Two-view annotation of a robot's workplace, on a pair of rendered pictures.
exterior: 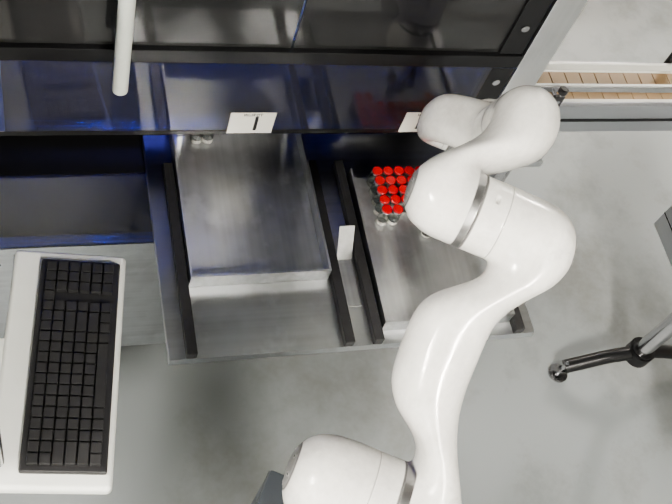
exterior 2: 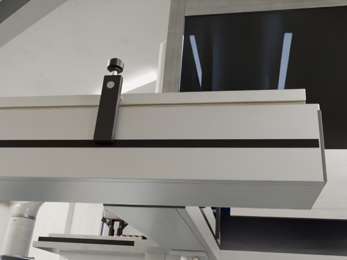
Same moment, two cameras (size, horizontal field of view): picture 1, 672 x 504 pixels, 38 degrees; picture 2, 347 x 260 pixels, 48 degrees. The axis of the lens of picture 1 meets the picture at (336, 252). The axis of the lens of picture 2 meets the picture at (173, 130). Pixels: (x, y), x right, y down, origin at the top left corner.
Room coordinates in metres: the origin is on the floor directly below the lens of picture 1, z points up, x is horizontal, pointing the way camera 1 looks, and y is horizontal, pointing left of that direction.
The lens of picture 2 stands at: (2.33, -1.07, 0.72)
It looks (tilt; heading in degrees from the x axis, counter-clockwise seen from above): 24 degrees up; 134
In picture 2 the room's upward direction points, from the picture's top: 5 degrees clockwise
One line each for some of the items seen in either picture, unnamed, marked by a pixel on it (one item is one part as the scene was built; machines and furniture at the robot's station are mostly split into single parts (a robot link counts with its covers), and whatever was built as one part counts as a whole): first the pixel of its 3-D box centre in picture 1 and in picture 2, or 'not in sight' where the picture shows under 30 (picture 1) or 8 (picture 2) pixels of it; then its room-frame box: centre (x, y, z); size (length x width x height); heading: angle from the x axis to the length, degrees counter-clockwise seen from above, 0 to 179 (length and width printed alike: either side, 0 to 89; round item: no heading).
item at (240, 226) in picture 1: (247, 200); not in sight; (1.04, 0.19, 0.90); 0.34 x 0.26 x 0.04; 32
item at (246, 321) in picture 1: (336, 235); (129, 260); (1.08, 0.01, 0.87); 0.70 x 0.48 x 0.02; 122
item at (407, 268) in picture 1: (427, 244); (106, 246); (1.13, -0.16, 0.90); 0.34 x 0.26 x 0.04; 32
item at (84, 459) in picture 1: (72, 360); not in sight; (0.64, 0.33, 0.82); 0.40 x 0.14 x 0.02; 25
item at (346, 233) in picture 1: (350, 265); not in sight; (1.00, -0.04, 0.91); 0.14 x 0.03 x 0.06; 32
